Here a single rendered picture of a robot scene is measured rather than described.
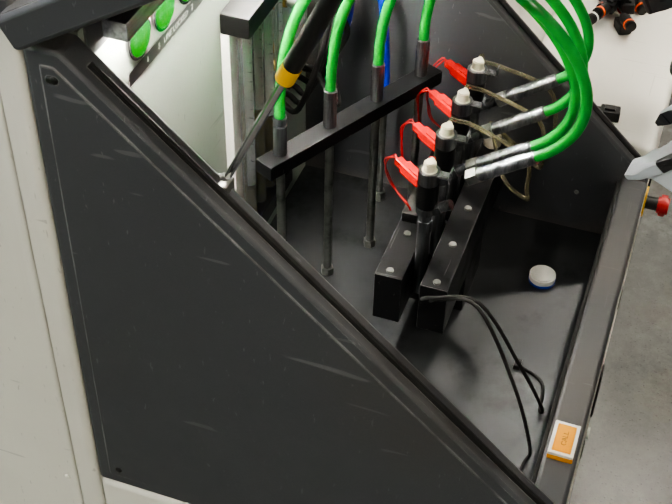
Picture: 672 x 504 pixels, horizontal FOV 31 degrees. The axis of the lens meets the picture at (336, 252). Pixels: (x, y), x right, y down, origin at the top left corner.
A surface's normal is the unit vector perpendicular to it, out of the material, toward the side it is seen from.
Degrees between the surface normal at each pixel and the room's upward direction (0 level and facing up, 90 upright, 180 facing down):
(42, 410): 90
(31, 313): 90
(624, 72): 0
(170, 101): 90
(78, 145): 90
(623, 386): 0
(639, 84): 0
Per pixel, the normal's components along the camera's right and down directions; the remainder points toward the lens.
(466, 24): -0.33, 0.63
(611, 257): 0.02, -0.73
